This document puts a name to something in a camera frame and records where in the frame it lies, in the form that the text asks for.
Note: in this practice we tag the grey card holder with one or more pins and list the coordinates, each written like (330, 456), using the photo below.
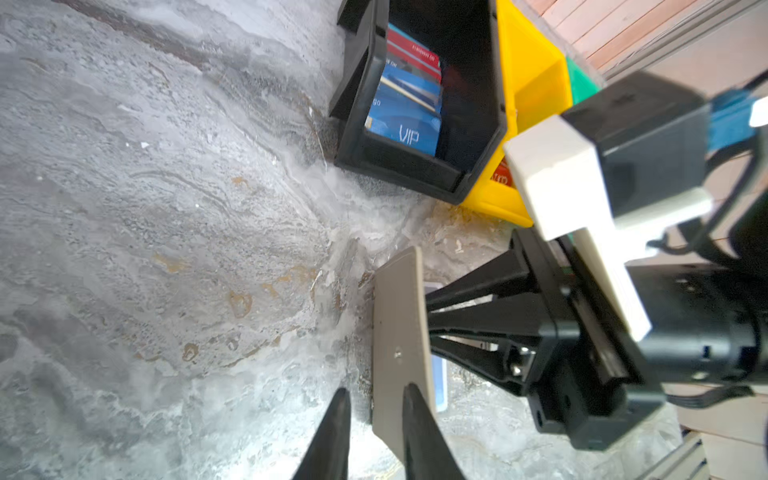
(401, 345)

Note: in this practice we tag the yellow plastic bin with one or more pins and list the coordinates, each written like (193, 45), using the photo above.
(535, 84)

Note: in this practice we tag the red card in black bin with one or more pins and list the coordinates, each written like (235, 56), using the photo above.
(407, 54)

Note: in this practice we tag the green plastic bin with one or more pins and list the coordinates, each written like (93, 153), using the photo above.
(582, 86)

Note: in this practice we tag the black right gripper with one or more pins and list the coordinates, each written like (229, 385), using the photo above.
(549, 334)

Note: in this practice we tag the blue VIP card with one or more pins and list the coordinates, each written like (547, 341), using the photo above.
(407, 109)

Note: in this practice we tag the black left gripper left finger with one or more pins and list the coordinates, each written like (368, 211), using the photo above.
(328, 453)

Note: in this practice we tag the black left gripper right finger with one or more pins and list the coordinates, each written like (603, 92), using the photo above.
(426, 453)

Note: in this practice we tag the black plastic bin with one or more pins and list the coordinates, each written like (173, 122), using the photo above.
(465, 37)

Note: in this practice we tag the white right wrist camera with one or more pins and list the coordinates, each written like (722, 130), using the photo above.
(613, 173)

